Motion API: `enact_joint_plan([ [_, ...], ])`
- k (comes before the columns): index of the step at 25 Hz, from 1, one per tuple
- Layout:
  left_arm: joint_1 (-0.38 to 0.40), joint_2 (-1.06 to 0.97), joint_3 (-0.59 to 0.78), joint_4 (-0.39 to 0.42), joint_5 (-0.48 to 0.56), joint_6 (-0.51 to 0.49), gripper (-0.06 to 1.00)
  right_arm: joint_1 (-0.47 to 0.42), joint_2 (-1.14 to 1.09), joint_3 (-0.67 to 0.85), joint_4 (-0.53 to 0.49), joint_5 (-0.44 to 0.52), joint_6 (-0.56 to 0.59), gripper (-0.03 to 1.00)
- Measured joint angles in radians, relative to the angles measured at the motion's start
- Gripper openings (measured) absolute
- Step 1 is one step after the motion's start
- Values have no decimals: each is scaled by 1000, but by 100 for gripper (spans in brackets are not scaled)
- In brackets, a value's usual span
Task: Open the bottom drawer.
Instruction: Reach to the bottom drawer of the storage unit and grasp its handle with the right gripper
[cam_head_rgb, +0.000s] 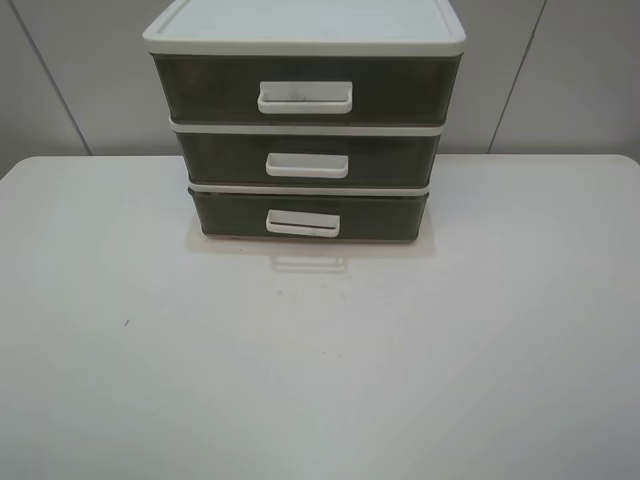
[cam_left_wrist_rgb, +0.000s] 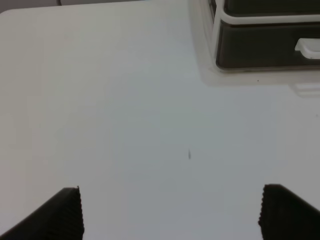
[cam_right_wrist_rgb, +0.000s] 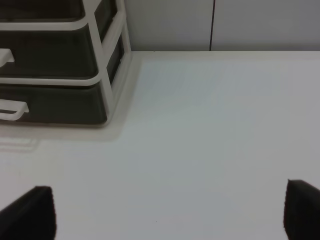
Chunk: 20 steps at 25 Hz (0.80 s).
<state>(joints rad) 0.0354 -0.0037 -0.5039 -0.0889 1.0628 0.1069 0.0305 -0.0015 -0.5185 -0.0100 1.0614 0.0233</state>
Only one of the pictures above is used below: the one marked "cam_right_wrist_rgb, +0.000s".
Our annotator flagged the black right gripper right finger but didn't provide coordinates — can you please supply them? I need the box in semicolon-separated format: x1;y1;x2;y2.
283;179;320;240

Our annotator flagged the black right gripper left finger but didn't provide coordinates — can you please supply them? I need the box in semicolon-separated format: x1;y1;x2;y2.
0;186;56;240

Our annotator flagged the dark translucent bottom drawer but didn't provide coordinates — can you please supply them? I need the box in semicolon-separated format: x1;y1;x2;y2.
0;83;107;125

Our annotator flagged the dark translucent drawer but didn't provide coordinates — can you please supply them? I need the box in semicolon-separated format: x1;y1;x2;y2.
0;26;125;80
0;0;118;22
0;83;107;125

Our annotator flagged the dark translucent middle drawer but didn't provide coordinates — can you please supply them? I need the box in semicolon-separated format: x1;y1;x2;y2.
0;26;125;80

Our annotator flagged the dark translucent top drawer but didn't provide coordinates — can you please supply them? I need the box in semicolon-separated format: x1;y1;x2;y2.
0;0;118;22

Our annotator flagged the white drawer cabinet frame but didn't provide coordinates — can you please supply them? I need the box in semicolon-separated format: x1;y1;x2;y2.
0;0;132;126

